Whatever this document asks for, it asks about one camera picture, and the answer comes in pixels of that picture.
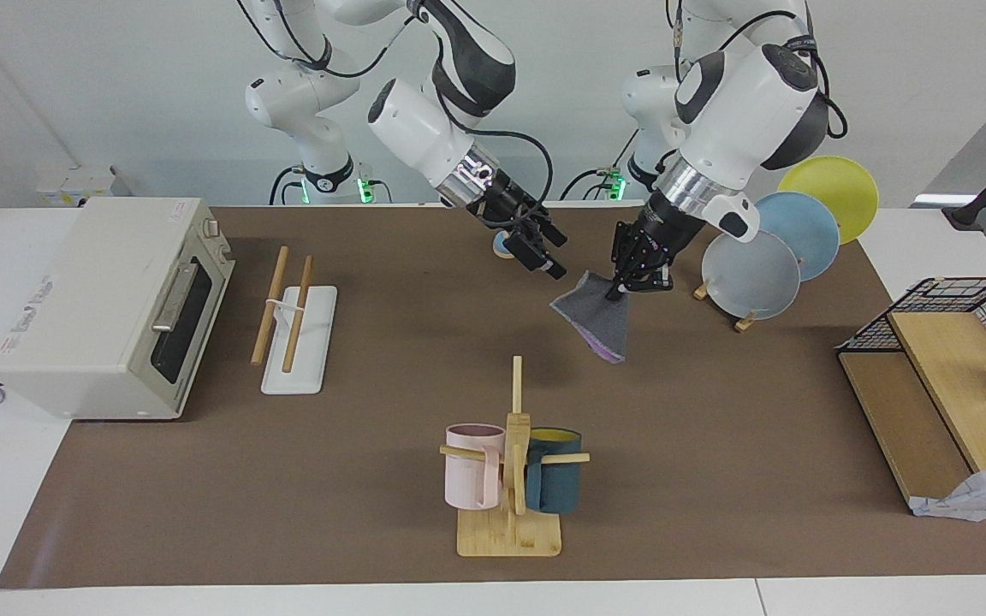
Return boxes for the white wall socket box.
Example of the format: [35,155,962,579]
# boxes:
[37,165,117,209]

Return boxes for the wooden shelf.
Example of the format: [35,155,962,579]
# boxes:
[837,308,986,514]

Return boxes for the wooden plate rack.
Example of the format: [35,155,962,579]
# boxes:
[692,282,759,334]

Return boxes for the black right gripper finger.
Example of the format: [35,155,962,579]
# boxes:
[504,228,568,282]
[534,217,570,251]

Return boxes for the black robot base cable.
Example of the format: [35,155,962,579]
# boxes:
[560,124,638,202]
[269,164,302,206]

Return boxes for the pink mug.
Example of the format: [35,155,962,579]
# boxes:
[445,423,507,511]

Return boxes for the dark teal mug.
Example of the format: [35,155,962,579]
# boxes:
[526,427,584,515]

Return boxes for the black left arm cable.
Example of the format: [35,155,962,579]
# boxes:
[668,0,850,142]

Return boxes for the wooden mug tree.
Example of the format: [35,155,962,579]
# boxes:
[439,356,591,559]

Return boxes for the beige toaster oven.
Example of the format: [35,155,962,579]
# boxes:
[0,197,235,422]

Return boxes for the brown table mat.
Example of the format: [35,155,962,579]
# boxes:
[0,205,986,589]

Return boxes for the purple and grey towel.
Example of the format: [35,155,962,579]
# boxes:
[549,271,631,365]

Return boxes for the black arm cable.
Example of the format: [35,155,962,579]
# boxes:
[480,128,555,225]
[668,0,850,142]

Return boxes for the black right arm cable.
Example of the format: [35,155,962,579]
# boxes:
[480,128,555,225]

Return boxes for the grey plate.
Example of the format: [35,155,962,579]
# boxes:
[701,228,802,322]

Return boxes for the yellow plate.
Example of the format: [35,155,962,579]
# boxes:
[778,156,880,244]

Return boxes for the white towel rack wooden bars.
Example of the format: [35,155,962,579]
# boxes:
[251,246,338,396]

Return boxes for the light blue plate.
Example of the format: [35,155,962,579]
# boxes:
[754,192,840,283]

